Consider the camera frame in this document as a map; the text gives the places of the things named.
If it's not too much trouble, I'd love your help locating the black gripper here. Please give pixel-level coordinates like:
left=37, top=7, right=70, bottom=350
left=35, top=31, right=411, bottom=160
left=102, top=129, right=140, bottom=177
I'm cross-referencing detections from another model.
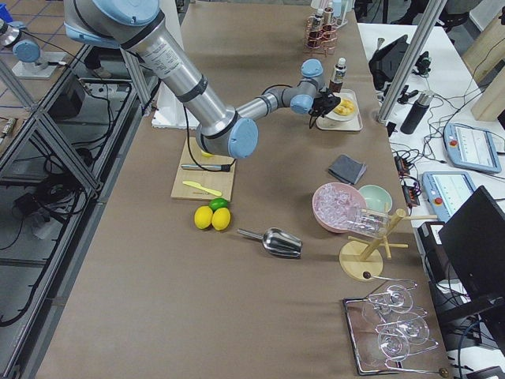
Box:
left=309, top=88, right=341, bottom=117

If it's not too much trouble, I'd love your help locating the white round plate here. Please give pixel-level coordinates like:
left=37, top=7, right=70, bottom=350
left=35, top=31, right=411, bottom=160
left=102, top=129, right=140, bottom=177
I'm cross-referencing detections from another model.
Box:
left=326, top=92, right=358, bottom=122

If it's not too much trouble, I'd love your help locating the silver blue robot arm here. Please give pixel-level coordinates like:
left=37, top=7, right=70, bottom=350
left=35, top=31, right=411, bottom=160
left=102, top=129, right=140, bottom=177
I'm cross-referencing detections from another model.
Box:
left=64, top=1, right=331, bottom=159

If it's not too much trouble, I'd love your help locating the white rabbit tray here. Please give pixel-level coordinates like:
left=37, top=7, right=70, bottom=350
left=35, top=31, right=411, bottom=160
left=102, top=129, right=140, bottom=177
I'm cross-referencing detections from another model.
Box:
left=316, top=89, right=362, bottom=132

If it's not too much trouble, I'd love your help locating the dark tea bottle on tray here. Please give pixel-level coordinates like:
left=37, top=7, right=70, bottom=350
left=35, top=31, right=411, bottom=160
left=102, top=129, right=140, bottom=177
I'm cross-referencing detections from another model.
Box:
left=329, top=57, right=346, bottom=92

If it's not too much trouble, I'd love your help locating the dark bottle in rack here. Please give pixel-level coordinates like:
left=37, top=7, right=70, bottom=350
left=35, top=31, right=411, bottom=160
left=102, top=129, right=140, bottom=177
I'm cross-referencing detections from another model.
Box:
left=308, top=9, right=324, bottom=46

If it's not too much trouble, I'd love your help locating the grey folded cloth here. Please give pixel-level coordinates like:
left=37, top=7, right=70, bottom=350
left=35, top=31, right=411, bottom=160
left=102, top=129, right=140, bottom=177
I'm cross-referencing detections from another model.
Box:
left=328, top=154, right=367, bottom=185

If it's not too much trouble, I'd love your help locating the black thermos bottle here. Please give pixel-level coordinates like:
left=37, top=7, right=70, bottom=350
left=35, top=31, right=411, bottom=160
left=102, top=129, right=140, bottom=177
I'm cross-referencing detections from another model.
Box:
left=400, top=90, right=435, bottom=134

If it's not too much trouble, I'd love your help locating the pink bowl of ice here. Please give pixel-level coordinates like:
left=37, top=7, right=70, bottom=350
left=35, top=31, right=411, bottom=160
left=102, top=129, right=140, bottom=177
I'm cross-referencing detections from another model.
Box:
left=312, top=182, right=366, bottom=233

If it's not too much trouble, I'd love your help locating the mint green bowl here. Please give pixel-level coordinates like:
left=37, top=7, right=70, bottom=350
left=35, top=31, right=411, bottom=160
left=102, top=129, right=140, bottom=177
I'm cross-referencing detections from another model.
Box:
left=358, top=185, right=393, bottom=213

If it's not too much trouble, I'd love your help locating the bamboo cutting board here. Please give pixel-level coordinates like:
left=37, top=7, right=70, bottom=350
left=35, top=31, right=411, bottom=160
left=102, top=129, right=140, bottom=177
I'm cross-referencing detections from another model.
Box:
left=171, top=137, right=236, bottom=201

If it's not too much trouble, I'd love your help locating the steel muddler black tip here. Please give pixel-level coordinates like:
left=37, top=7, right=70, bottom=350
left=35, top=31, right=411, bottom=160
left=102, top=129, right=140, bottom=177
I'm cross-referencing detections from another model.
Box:
left=181, top=163, right=231, bottom=172

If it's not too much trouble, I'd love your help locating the clear glass mug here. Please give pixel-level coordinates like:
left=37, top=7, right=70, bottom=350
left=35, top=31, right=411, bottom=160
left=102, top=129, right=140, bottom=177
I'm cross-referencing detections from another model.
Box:
left=346, top=208, right=390, bottom=238

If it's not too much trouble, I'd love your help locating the yellow plastic knife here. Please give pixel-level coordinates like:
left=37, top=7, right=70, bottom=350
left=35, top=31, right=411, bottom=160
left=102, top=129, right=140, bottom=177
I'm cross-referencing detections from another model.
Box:
left=182, top=181, right=223, bottom=197

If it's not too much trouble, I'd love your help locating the steel ice scoop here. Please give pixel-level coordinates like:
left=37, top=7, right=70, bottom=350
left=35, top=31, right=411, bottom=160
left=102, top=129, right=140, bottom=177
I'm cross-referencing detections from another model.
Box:
left=237, top=227, right=302, bottom=259

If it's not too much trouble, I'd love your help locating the green lime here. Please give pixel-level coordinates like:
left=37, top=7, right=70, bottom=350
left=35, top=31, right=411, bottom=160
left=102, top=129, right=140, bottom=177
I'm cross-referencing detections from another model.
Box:
left=208, top=197, right=229, bottom=212

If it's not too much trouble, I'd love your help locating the lower blue teach pendant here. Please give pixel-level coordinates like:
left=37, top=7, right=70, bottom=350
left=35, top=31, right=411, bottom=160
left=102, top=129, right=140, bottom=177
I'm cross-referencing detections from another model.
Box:
left=421, top=171, right=476, bottom=222

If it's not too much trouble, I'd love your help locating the blue teach pendant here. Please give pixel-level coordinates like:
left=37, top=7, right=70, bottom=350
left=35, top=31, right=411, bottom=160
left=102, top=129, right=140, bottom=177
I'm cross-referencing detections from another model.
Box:
left=421, top=171, right=476, bottom=222
left=443, top=123, right=502, bottom=174

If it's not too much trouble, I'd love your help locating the upper blue teach pendant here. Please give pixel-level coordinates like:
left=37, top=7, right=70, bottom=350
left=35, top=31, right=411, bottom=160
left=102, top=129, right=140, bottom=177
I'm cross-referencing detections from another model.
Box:
left=443, top=123, right=502, bottom=174

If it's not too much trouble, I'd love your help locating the lower yellow lemon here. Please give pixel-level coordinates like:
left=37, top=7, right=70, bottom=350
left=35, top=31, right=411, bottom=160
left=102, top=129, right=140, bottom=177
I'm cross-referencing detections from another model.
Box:
left=211, top=208, right=231, bottom=231

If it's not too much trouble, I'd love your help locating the yellow lemon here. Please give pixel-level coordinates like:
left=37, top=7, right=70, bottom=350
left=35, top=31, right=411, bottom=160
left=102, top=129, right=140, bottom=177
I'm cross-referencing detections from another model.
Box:
left=211, top=208, right=231, bottom=231
left=193, top=205, right=214, bottom=230

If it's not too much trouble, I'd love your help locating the wooden mug tree stand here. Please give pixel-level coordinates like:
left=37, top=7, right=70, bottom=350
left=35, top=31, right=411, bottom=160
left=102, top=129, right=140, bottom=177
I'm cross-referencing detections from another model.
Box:
left=339, top=208, right=438, bottom=281

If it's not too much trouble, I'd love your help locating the upper yellow lemon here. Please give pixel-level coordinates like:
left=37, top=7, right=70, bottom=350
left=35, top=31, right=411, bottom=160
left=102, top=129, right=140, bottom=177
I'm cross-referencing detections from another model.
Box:
left=193, top=205, right=214, bottom=230

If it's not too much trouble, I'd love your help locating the black monitor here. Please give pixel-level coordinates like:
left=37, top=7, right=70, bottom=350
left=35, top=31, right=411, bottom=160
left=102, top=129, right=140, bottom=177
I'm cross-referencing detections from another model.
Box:
left=439, top=186, right=504, bottom=298

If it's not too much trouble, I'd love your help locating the upper wine glass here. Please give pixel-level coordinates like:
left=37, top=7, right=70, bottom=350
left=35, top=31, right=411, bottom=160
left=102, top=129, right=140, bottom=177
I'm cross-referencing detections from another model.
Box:
left=365, top=285, right=413, bottom=315

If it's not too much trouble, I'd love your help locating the chrome wine glass rack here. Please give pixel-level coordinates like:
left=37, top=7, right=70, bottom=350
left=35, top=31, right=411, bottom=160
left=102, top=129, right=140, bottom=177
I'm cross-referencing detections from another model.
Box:
left=342, top=276, right=449, bottom=378

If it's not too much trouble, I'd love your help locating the lower wine glass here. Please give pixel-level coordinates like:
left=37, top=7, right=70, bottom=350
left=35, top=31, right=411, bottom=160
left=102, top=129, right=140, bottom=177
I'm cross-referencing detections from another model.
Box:
left=375, top=314, right=429, bottom=362

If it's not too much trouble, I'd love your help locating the copper wire bottle rack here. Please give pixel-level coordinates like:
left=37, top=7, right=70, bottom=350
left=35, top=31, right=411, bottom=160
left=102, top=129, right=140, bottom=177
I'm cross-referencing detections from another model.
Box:
left=303, top=6, right=338, bottom=56

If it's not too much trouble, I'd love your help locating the aluminium frame post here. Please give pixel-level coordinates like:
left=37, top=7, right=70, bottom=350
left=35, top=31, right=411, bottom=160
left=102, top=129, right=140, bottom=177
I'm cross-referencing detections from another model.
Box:
left=376, top=0, right=447, bottom=125

